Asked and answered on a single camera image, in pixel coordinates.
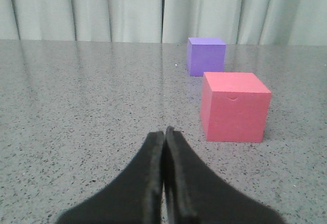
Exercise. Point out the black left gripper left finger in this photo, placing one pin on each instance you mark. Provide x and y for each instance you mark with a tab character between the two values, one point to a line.
134	196

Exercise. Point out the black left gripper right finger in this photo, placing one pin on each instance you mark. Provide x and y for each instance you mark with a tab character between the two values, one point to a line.
195	194

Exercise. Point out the red foam cube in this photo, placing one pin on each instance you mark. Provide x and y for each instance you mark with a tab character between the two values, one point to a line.
234	107

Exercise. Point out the purple foam cube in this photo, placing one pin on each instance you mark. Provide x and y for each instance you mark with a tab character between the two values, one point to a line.
205	54

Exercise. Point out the grey-green curtain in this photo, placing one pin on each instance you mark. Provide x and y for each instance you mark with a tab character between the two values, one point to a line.
294	22

